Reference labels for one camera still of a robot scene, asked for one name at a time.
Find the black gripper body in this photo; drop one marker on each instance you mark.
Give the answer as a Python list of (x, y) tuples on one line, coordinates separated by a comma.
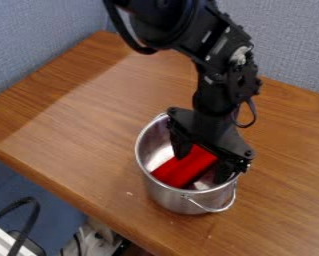
[(215, 134)]

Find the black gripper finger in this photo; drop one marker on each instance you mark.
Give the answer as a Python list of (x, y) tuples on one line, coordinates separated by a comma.
[(181, 141), (224, 170)]

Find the red block object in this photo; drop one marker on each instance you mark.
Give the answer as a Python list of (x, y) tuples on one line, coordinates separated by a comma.
[(178, 172)]

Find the metal pot with handle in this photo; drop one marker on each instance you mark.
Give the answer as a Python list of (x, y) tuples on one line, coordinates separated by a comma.
[(202, 196)]

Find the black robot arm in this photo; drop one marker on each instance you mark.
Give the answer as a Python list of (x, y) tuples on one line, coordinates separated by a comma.
[(191, 27)]

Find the white items under table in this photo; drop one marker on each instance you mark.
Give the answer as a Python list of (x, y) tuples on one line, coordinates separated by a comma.
[(94, 240)]

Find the white striped bag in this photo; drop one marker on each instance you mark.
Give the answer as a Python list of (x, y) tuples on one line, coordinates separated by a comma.
[(28, 249)]

